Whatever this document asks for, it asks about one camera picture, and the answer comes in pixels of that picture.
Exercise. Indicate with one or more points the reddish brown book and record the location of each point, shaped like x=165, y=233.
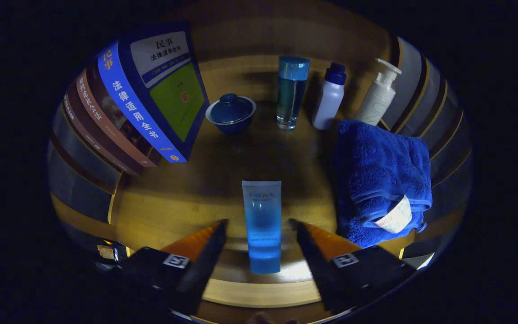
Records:
x=106, y=121

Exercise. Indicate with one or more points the blue folded towel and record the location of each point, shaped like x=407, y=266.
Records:
x=376, y=171

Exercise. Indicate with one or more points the white bottle with blue cap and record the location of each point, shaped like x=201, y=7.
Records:
x=328, y=103

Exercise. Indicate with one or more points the white pump bottle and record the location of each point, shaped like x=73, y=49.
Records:
x=378, y=99

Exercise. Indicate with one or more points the blue cosmetic tube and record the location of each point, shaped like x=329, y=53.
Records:
x=262, y=225

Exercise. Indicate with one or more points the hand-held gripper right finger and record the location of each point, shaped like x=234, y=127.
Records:
x=317, y=274

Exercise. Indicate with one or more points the teal clear bottle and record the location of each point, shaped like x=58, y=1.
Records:
x=291, y=94

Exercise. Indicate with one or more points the wooden cabinet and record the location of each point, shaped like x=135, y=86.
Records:
x=250, y=40

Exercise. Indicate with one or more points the blue book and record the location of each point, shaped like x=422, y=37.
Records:
x=169, y=90

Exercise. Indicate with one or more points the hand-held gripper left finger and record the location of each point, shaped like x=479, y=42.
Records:
x=203, y=274

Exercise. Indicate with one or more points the dark brown book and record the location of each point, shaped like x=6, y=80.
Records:
x=88, y=135

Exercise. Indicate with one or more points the wooden countertop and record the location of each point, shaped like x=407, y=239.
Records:
x=173, y=202

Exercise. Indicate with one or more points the blue lidded teacup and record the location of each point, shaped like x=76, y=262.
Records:
x=231, y=112

